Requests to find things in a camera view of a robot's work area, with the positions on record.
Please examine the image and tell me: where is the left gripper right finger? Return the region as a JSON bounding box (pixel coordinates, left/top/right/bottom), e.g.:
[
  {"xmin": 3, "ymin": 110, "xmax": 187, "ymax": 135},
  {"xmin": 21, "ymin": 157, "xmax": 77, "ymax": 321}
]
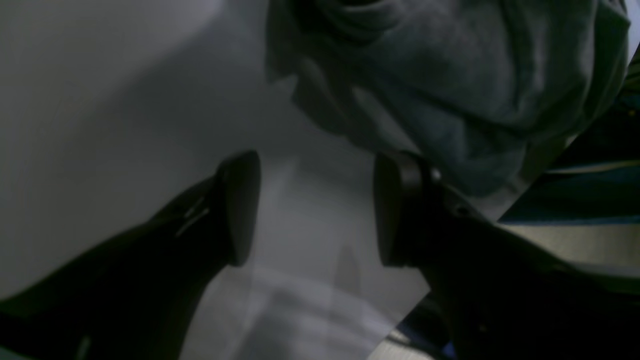
[{"xmin": 373, "ymin": 152, "xmax": 640, "ymax": 360}]

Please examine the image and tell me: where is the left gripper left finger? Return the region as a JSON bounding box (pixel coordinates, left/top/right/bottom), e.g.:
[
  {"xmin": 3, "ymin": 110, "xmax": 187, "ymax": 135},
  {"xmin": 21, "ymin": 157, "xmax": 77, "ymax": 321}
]
[{"xmin": 1, "ymin": 150, "xmax": 261, "ymax": 360}]

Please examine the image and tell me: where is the grey T-shirt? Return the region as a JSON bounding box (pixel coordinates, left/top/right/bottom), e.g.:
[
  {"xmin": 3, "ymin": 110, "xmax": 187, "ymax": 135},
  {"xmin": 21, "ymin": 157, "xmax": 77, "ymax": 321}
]
[{"xmin": 266, "ymin": 0, "xmax": 631, "ymax": 196}]

